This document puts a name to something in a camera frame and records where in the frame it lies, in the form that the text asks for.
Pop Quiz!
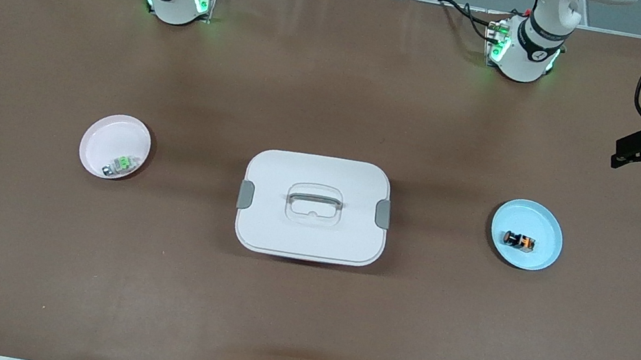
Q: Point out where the orange black push-button switch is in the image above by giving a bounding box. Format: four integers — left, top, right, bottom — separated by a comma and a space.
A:
501, 229, 538, 253

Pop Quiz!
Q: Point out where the light blue round plate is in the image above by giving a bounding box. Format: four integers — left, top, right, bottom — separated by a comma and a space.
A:
484, 194, 570, 276

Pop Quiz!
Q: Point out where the pale pink round plate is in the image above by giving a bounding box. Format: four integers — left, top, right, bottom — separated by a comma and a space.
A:
74, 108, 157, 186

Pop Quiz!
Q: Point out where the white lidded storage box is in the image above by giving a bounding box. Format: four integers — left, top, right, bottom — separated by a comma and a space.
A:
229, 141, 400, 275

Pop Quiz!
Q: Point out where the brown table mat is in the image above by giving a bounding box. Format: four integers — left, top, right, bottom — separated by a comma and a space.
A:
0, 0, 641, 360

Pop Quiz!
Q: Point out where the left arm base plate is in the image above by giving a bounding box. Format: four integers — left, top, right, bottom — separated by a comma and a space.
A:
478, 18, 568, 85

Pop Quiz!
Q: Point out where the green push-button switch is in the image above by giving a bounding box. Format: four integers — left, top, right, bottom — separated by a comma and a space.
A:
100, 150, 142, 183

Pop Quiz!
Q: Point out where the black left arm base cable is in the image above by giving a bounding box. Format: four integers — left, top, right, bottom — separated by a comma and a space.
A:
431, 0, 507, 44

